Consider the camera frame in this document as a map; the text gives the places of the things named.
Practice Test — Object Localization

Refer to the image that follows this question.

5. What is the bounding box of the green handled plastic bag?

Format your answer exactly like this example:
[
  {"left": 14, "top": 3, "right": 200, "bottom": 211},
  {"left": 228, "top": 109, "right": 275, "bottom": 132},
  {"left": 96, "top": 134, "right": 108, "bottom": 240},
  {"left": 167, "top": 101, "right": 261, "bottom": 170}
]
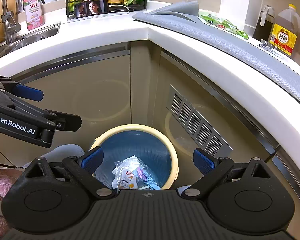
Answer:
[{"left": 112, "top": 156, "right": 149, "bottom": 190}]

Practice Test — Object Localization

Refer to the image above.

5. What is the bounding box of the green white snack packet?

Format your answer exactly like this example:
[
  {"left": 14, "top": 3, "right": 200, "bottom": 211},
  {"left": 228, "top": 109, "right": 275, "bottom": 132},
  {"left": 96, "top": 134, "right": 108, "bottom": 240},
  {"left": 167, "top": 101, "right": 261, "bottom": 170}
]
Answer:
[{"left": 199, "top": 14, "right": 249, "bottom": 40}]

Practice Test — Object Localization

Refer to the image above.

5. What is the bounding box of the blue paper wrapper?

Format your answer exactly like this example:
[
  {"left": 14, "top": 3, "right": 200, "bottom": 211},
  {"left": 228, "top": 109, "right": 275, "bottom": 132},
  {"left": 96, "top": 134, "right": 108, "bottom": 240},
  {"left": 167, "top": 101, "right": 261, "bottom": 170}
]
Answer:
[{"left": 135, "top": 164, "right": 160, "bottom": 190}]

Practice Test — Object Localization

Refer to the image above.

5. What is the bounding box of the blue trash bin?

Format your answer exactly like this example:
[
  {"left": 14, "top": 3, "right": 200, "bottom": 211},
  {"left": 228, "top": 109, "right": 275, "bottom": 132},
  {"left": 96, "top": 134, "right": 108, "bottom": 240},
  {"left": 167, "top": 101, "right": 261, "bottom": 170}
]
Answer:
[{"left": 91, "top": 124, "right": 179, "bottom": 190}]

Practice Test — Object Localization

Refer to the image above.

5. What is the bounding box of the steel kitchen faucet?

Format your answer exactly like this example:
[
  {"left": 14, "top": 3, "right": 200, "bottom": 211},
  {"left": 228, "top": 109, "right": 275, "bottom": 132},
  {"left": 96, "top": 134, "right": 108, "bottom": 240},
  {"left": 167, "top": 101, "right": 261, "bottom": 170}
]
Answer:
[{"left": 1, "top": 0, "right": 21, "bottom": 45}]

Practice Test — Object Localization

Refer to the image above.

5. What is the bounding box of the grey cabinet vent grille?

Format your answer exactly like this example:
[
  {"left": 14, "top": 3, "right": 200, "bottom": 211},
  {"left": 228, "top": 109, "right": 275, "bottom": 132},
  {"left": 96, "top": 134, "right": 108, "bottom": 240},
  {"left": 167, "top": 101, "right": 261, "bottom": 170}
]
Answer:
[{"left": 166, "top": 86, "right": 232, "bottom": 158}]

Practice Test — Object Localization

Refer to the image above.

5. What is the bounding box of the steel sink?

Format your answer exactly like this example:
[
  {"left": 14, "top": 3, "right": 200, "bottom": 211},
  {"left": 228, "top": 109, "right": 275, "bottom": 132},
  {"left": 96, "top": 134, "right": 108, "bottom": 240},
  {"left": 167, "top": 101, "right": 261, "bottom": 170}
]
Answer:
[{"left": 0, "top": 23, "right": 61, "bottom": 58}]

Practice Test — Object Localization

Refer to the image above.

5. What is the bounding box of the pink soap bottle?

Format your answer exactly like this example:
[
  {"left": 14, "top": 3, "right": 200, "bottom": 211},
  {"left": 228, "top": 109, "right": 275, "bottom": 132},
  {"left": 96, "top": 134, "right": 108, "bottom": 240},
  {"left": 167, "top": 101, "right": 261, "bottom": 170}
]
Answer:
[{"left": 23, "top": 0, "right": 45, "bottom": 31}]

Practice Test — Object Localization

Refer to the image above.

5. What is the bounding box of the smartphone showing video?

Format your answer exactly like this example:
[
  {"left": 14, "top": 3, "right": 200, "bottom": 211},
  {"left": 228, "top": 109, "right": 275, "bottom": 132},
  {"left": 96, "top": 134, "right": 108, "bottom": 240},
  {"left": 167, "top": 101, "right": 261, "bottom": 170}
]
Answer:
[{"left": 74, "top": 0, "right": 109, "bottom": 18}]

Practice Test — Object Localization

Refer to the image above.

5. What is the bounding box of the grey counter mat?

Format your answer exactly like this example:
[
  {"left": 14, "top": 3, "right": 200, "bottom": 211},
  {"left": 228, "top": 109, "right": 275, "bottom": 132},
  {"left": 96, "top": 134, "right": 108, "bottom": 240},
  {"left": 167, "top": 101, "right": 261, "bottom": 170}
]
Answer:
[{"left": 133, "top": 2, "right": 300, "bottom": 102}]

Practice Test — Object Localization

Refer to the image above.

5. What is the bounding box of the white patterned cloth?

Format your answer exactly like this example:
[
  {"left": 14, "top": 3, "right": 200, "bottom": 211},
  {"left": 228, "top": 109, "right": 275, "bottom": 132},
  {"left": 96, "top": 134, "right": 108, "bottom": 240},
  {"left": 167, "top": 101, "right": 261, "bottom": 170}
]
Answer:
[{"left": 257, "top": 40, "right": 300, "bottom": 75}]

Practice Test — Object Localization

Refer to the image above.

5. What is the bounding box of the dark soy sauce dispenser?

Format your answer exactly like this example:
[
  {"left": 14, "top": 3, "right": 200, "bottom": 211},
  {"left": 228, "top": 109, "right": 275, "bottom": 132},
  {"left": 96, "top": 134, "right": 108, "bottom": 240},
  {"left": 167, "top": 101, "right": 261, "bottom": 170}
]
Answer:
[{"left": 253, "top": 5, "right": 275, "bottom": 41}]

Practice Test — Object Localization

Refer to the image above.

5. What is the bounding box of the large cooking wine jug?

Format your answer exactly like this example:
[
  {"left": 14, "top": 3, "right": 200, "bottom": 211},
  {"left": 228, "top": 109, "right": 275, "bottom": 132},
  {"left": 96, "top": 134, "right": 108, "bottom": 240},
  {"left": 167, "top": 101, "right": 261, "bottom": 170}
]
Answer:
[{"left": 268, "top": 3, "right": 300, "bottom": 58}]

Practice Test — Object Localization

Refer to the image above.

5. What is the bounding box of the white charging cable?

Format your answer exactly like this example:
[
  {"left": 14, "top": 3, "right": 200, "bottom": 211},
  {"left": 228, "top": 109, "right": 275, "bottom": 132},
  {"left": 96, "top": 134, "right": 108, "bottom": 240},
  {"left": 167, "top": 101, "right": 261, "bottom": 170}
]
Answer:
[{"left": 108, "top": 4, "right": 131, "bottom": 14}]

